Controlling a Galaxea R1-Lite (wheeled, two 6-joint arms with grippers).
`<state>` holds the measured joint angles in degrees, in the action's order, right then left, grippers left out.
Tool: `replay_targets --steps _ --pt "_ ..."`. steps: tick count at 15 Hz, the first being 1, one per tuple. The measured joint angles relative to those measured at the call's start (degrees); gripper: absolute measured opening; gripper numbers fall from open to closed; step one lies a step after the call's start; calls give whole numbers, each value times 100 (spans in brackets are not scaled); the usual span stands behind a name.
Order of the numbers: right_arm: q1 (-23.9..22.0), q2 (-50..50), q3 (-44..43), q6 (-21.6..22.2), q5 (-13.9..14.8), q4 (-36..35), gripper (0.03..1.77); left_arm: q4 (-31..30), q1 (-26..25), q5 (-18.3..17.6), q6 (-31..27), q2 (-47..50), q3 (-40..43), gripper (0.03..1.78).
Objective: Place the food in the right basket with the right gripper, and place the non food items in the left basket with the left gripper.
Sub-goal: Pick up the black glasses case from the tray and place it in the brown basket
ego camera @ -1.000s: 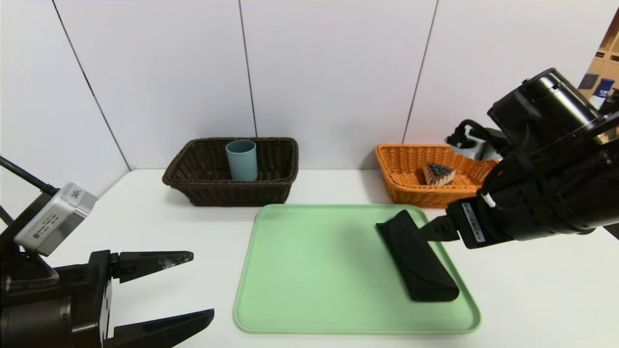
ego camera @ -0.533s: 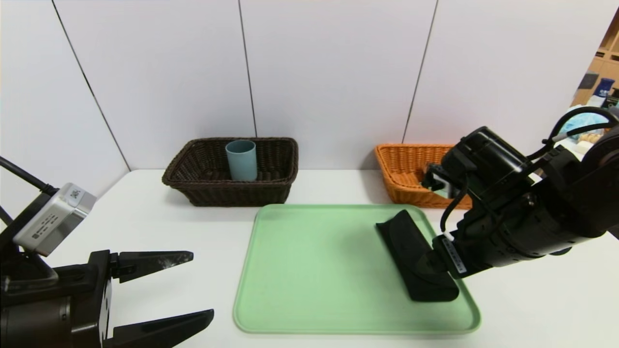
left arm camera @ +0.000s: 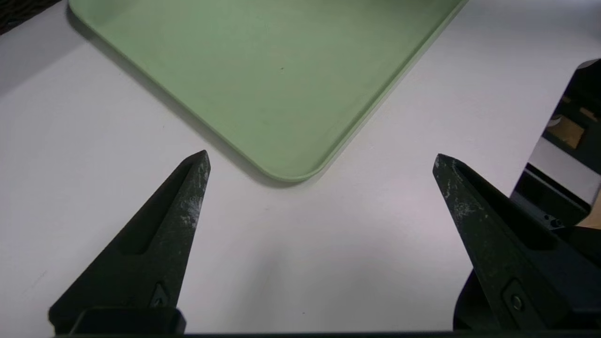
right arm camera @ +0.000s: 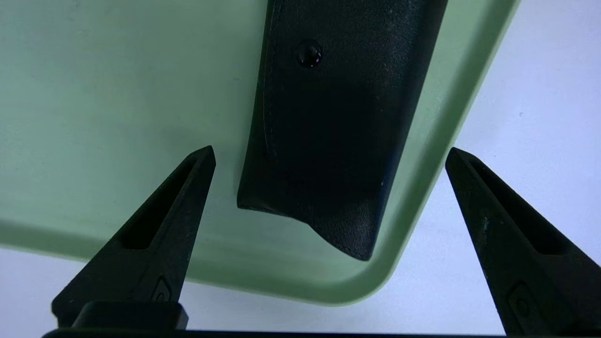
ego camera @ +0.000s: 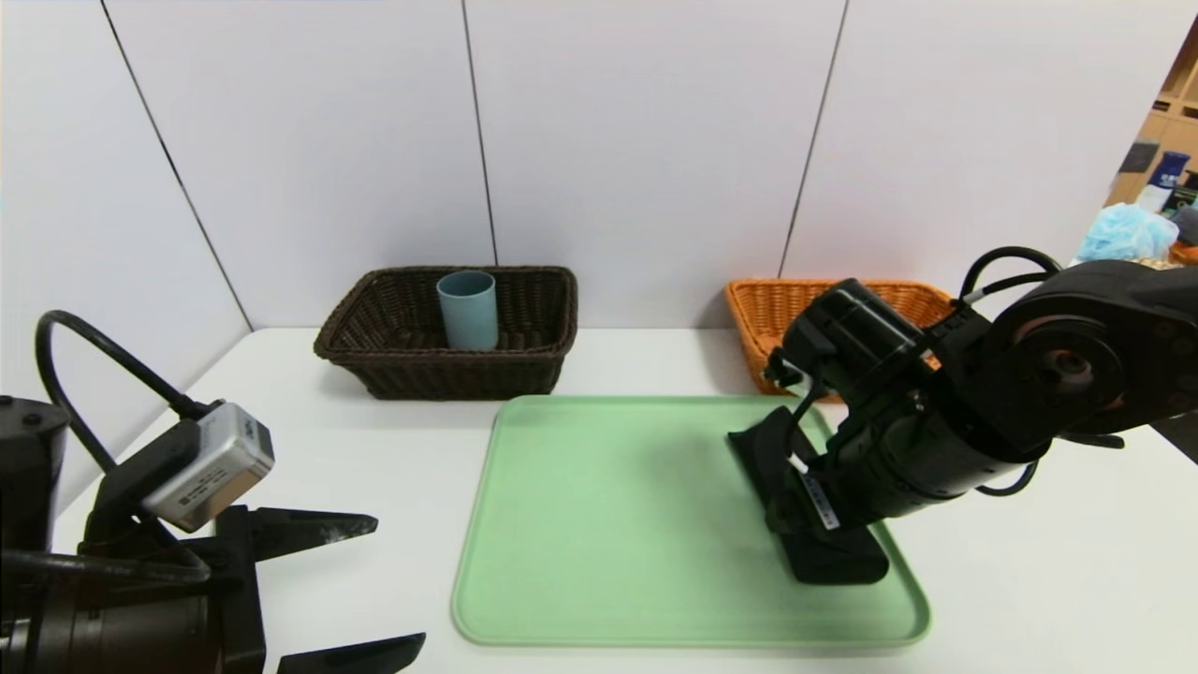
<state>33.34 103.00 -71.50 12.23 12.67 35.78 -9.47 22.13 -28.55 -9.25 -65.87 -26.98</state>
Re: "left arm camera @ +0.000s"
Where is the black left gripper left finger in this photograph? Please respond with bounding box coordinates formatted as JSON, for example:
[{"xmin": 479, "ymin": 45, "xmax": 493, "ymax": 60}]
[{"xmin": 48, "ymin": 150, "xmax": 211, "ymax": 335}]

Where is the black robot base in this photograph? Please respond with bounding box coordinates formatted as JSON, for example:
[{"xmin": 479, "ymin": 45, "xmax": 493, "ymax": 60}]
[{"xmin": 509, "ymin": 59, "xmax": 601, "ymax": 235}]

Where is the light green plastic tray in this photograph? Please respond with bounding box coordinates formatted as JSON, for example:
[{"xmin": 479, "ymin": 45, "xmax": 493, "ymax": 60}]
[{"xmin": 68, "ymin": 0, "xmax": 470, "ymax": 183}]

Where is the dark brown wicker basket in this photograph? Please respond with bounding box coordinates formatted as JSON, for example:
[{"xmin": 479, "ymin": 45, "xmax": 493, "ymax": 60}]
[{"xmin": 0, "ymin": 0, "xmax": 62, "ymax": 36}]

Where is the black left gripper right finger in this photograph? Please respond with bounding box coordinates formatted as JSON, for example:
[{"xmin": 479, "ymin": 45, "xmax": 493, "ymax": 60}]
[{"xmin": 432, "ymin": 154, "xmax": 601, "ymax": 330}]

